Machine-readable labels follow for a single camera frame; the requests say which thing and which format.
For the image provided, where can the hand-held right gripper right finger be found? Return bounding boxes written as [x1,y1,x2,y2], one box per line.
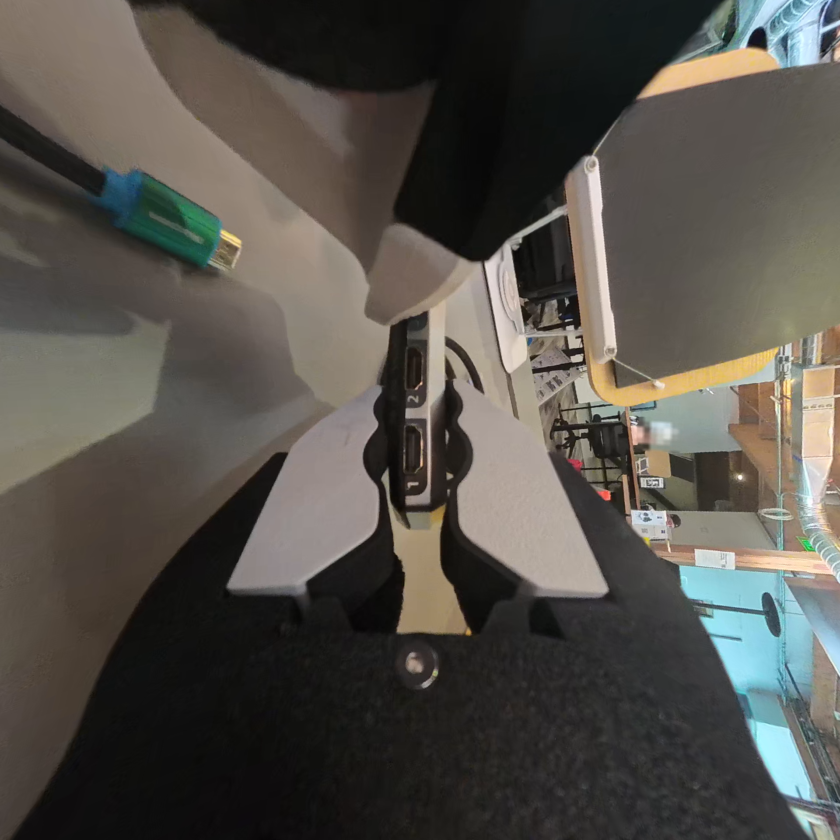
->
[441,381,609,599]

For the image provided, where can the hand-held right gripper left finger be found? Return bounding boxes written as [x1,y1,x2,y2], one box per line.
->
[226,386,395,599]

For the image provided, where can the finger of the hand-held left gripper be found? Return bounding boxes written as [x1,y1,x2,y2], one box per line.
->
[131,0,484,327]

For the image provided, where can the black and silver switch box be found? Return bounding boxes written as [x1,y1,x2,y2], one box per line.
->
[384,308,485,531]

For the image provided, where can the braided black cable green plugs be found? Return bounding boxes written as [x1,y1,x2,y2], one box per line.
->
[0,105,244,275]

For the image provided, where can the white clip bar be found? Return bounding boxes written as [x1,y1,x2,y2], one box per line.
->
[566,156,619,361]

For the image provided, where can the black board wooden rim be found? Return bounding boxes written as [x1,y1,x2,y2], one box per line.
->
[587,47,840,408]

